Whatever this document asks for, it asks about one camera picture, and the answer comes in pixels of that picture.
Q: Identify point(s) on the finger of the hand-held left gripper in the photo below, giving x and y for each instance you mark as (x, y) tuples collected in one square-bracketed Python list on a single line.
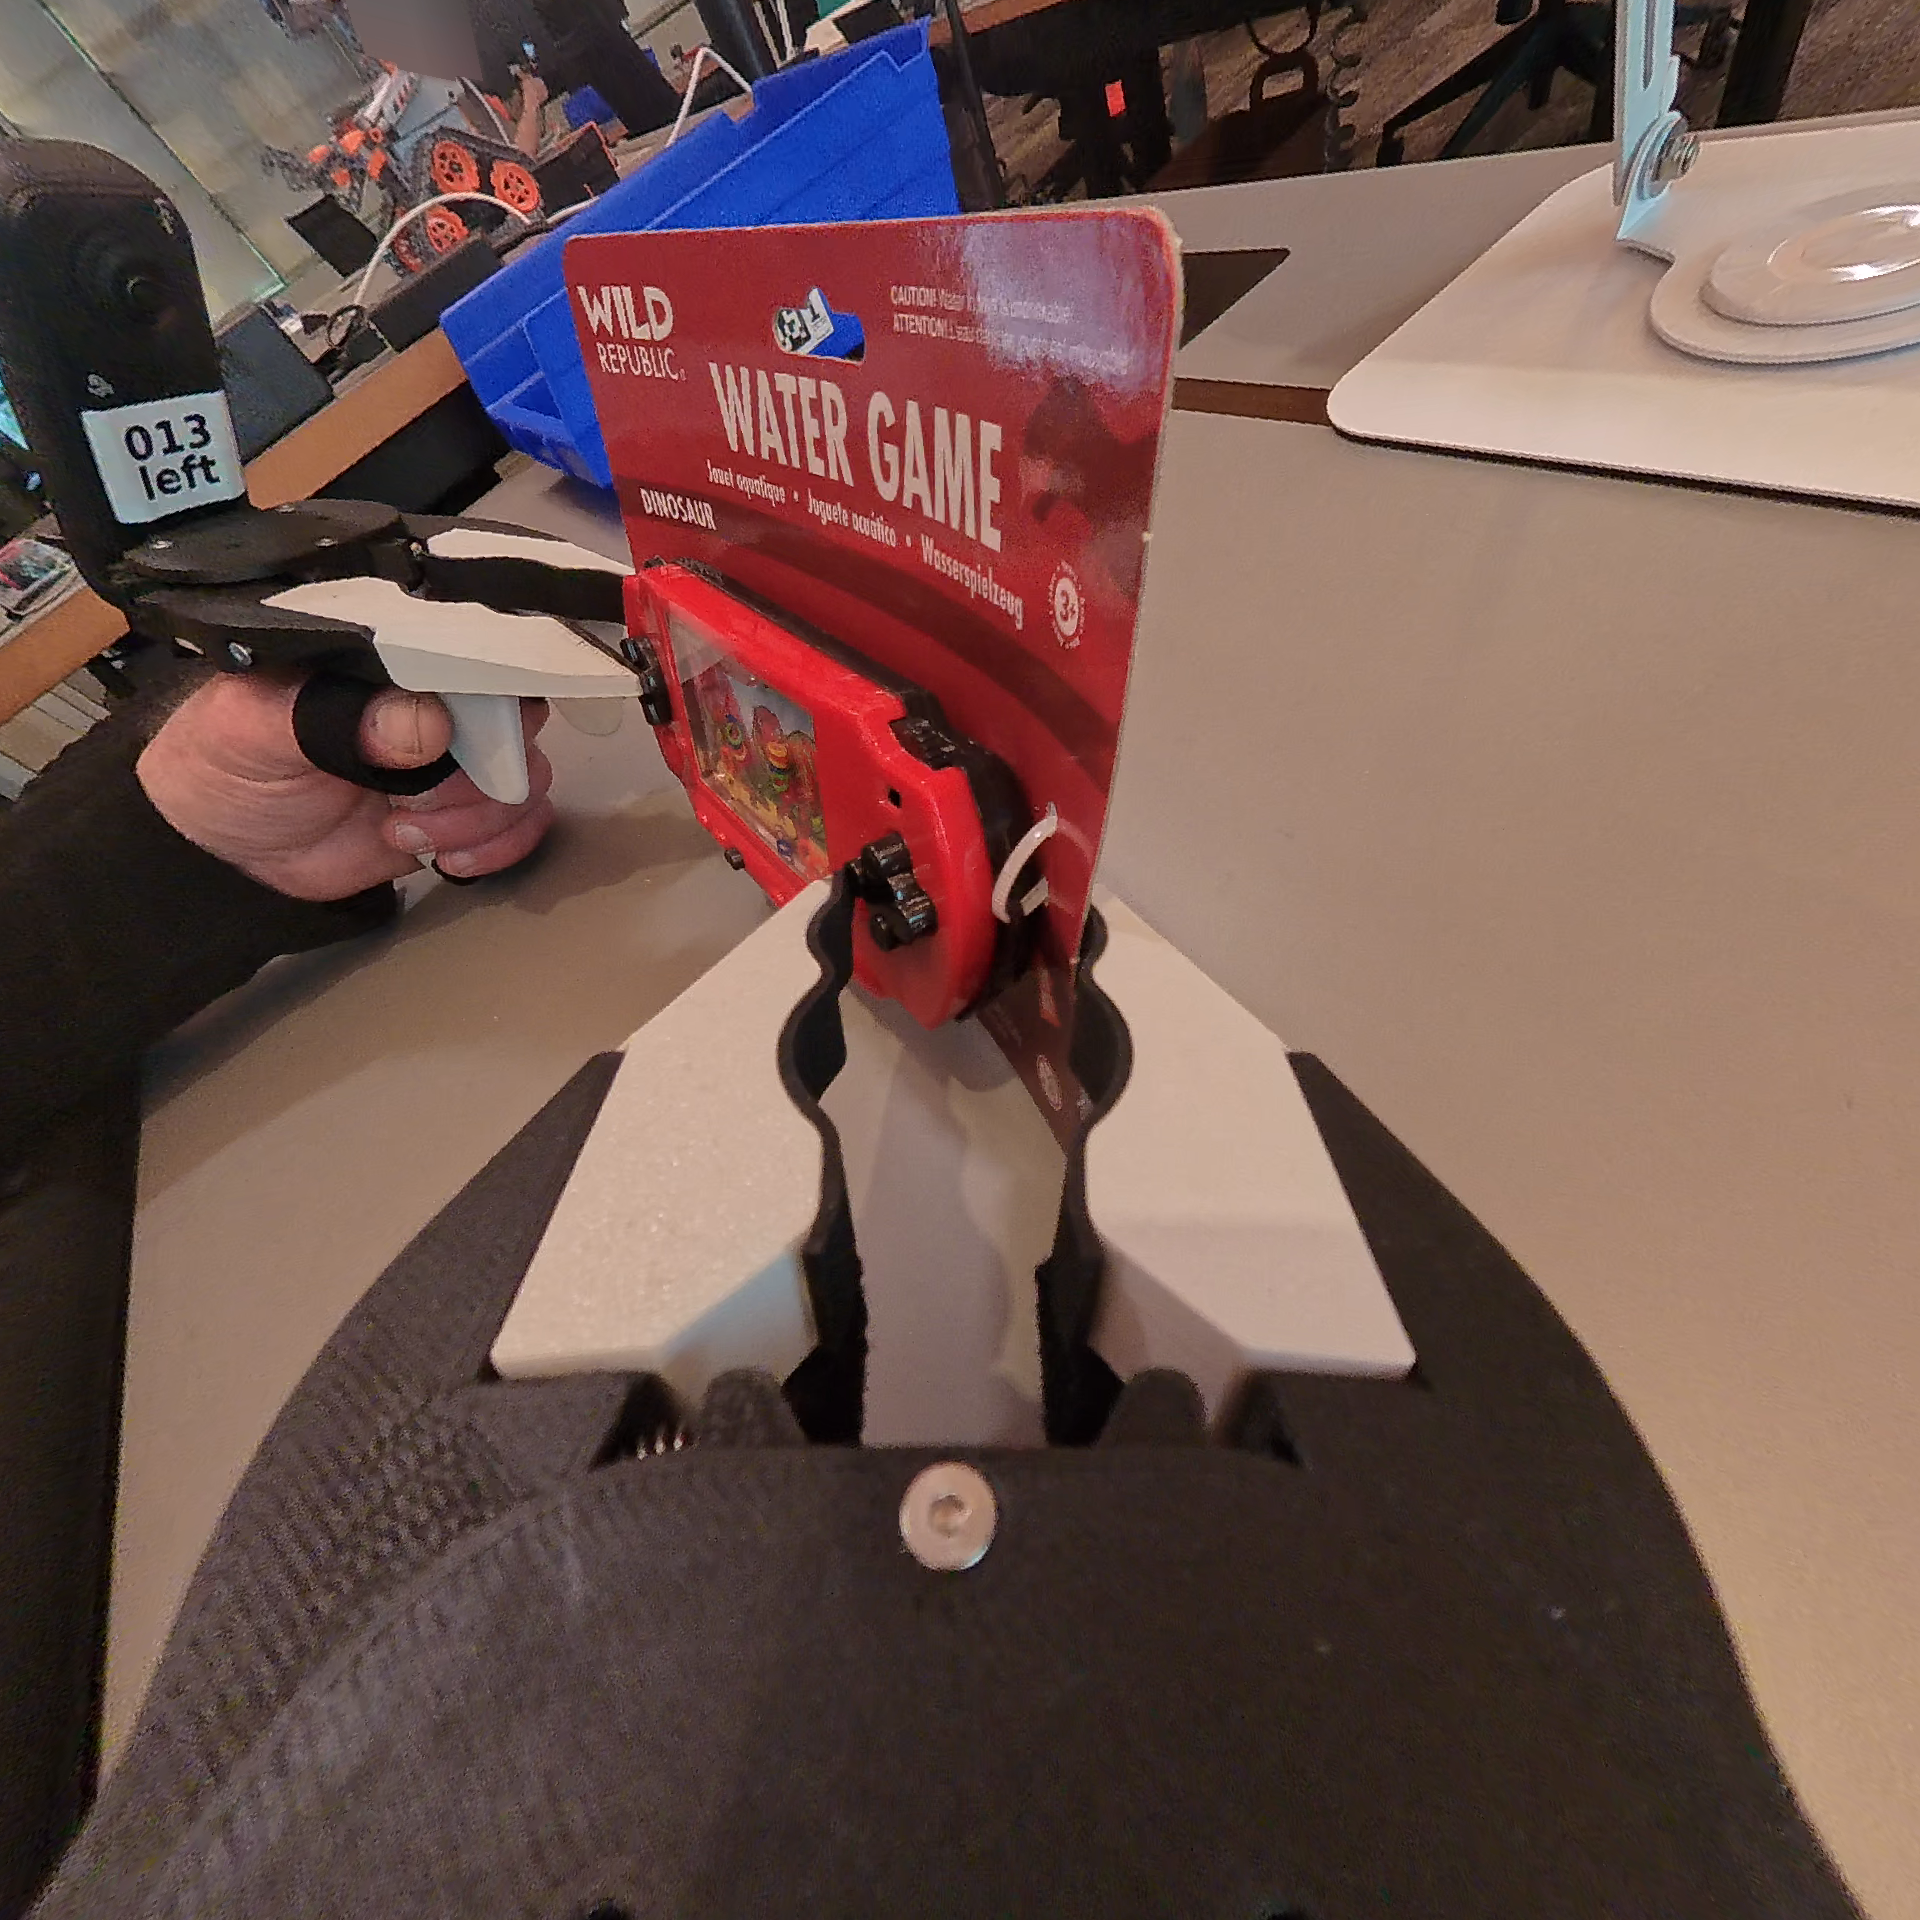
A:
[(464, 645), (509, 547)]

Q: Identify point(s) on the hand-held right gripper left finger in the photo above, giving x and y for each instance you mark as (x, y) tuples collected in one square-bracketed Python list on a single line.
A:
[(667, 1201)]

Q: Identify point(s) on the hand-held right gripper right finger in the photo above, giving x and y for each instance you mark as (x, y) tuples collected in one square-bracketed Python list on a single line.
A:
[(1237, 1201)]

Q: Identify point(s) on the red handheld toy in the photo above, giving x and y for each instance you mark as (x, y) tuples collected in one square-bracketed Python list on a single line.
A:
[(900, 451)]

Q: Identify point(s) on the person's left forearm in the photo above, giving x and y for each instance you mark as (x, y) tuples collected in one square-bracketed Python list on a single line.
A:
[(106, 930)]

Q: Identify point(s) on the person's left hand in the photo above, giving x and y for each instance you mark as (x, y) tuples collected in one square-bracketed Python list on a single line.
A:
[(240, 797)]

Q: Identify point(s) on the black storage crate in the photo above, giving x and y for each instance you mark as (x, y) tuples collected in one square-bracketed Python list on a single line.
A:
[(277, 376)]

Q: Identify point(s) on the orange black toy robot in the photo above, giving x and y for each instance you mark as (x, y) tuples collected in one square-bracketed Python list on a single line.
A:
[(435, 158)]

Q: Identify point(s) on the blue bin with tag sticker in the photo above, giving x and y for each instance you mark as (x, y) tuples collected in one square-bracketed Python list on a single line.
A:
[(751, 166)]

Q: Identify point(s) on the black pole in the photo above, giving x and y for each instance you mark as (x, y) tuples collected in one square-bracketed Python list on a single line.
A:
[(968, 106)]

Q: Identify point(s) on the black desk mat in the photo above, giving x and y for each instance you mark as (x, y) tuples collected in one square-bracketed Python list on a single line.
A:
[(1224, 294)]

